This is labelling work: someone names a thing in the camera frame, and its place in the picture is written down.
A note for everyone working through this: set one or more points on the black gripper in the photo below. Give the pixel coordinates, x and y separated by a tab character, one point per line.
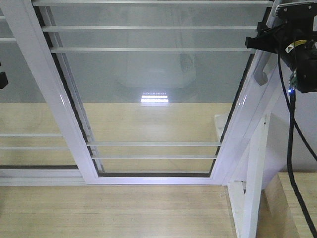
295	40

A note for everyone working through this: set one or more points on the grey door pull handle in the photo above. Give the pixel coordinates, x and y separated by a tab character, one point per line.
261	61

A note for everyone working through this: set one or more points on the white sliding glass door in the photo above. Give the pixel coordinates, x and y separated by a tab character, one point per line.
141	90

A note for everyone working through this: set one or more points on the green circuit board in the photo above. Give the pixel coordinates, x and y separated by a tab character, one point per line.
293	81

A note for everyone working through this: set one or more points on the white wooden support brace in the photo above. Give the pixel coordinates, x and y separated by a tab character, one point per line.
245	182

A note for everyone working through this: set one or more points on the light wooden side table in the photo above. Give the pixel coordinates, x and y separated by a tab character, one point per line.
280	215

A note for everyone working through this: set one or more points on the white fixed glass panel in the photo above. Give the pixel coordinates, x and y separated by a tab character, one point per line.
32	148

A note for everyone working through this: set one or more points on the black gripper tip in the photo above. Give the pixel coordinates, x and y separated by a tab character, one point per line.
3	80

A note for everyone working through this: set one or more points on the white door frame post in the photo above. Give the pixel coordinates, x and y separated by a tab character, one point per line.
253	102

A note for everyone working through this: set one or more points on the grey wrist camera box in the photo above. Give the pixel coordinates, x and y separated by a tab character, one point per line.
296	10

